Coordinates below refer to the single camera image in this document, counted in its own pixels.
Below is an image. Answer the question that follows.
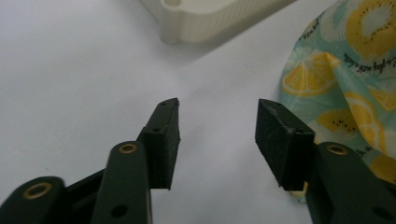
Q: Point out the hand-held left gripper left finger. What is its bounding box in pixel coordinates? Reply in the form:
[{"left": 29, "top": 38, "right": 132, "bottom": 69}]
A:
[{"left": 136, "top": 97, "right": 182, "bottom": 190}]

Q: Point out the fruit-print cloth bag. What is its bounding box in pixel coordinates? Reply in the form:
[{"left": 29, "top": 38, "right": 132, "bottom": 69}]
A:
[{"left": 278, "top": 0, "right": 396, "bottom": 203}]

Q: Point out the white plastic tray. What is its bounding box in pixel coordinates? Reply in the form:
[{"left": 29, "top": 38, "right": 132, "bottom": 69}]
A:
[{"left": 139, "top": 0, "right": 297, "bottom": 45}]

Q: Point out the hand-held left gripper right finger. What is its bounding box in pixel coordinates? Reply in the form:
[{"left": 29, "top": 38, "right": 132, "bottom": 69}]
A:
[{"left": 255, "top": 98, "right": 316, "bottom": 191}]

